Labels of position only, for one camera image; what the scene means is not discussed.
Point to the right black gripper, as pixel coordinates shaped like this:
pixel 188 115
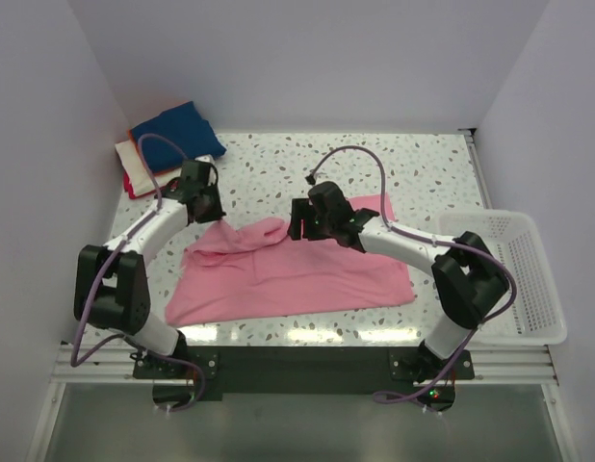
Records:
pixel 301 209

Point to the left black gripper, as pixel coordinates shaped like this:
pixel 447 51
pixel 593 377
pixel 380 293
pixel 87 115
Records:
pixel 217 213

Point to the pink t shirt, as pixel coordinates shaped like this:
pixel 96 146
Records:
pixel 257 271

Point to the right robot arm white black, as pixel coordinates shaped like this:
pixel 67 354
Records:
pixel 473 286

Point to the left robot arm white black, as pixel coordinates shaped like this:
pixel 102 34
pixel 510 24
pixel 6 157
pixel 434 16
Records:
pixel 112 299

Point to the orange folded t shirt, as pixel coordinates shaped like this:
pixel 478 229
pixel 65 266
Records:
pixel 157 152

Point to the white folded t shirt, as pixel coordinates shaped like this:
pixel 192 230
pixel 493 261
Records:
pixel 133 166

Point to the red folded t shirt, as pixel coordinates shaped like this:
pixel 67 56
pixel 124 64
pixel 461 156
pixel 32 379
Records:
pixel 137 188

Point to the blue folded t shirt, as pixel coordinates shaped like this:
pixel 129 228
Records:
pixel 184 126

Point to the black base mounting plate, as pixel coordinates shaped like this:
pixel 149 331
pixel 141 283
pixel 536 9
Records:
pixel 216 371

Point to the white plastic laundry basket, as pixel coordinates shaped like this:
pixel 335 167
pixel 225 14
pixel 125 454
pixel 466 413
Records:
pixel 536 318

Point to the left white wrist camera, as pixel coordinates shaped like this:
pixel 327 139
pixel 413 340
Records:
pixel 205 159

